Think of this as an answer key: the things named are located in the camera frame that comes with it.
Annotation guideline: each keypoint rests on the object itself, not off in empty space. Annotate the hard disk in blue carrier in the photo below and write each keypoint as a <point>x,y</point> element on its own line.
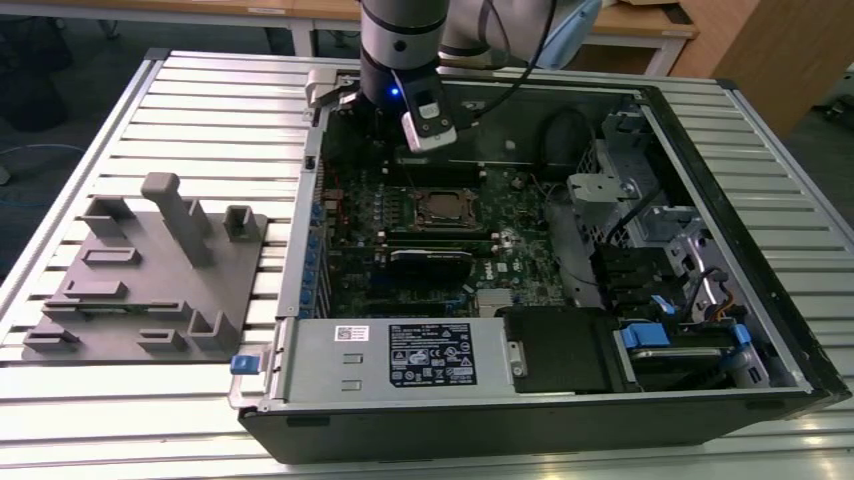
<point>643,335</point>

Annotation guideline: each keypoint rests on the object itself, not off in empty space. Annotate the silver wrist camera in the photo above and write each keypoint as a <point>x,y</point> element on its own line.
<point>430,125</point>

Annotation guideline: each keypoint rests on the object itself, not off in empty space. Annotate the green motherboard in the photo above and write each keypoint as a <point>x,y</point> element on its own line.
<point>534,260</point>

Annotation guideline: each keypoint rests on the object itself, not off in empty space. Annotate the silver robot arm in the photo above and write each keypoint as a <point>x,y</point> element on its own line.
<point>401,30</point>

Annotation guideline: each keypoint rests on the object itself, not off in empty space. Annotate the blue case latch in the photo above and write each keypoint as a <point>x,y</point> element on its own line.
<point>243,365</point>

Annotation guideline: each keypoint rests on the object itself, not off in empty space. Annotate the grey parts rack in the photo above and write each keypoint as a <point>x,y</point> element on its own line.
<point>167,300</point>

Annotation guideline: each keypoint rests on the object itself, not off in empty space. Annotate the black PC case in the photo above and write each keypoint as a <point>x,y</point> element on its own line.
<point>467,435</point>

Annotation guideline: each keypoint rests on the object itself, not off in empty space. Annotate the silver chipset heat sink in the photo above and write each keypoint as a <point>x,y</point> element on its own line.
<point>497,297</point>

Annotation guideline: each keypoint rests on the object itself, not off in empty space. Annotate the blue plastic clip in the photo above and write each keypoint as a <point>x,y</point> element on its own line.
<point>664,305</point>
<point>741,335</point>

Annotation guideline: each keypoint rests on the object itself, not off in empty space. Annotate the wooden cabinet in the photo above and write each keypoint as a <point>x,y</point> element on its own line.
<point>768,50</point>

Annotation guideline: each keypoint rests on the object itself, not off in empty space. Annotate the black RAM slot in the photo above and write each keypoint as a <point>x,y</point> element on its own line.
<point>441,236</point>
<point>441,172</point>
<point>441,176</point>
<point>441,241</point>
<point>441,230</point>
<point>441,167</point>

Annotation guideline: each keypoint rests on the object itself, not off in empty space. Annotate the silver metal bracket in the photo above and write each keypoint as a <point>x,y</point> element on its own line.
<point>594,187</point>

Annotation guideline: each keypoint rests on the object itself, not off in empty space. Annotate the green RAM stick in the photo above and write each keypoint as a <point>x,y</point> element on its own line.
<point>114,310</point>

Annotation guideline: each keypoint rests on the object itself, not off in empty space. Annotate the silver power supply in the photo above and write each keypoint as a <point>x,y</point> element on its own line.
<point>314,360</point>

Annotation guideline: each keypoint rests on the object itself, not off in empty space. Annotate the wooden desk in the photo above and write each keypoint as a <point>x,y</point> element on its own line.
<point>641,25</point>
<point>134,6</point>

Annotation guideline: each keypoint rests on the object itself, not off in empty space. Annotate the black graphics card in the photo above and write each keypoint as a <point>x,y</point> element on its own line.
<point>427,272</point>

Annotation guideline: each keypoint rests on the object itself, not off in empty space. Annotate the black chair base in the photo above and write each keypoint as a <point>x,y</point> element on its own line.
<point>842,107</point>

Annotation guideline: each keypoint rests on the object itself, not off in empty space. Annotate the silver drive cage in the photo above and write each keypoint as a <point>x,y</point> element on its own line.
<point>621,150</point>

